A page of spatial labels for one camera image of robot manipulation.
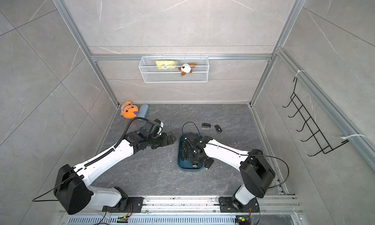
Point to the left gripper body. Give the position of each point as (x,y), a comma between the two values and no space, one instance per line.
(161,140)

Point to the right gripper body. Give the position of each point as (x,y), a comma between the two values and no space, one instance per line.
(194,157)

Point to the black car key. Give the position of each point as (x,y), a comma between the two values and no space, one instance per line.
(208,163)
(183,155)
(218,128)
(206,125)
(182,146)

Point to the teal storage tray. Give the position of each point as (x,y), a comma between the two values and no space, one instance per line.
(185,165)

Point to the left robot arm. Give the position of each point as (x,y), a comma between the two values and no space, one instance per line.
(73,188)

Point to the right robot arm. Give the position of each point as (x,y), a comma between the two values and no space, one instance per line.
(257,175)

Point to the blue glasses case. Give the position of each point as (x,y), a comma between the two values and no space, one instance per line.
(143,111)

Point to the orange plush toy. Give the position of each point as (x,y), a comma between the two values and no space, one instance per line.
(129,110)

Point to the brown white plush dog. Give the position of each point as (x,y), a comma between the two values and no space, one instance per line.
(186,68)

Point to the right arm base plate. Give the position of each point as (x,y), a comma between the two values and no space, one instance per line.
(231,205)

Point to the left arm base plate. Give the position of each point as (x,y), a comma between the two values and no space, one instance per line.
(127,205)

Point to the white wire basket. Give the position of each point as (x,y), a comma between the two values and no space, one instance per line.
(151,74)

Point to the aluminium mounting rail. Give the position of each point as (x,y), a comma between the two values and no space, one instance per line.
(206,205)

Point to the black wall hook rack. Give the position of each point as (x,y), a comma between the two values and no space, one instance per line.
(310,124)

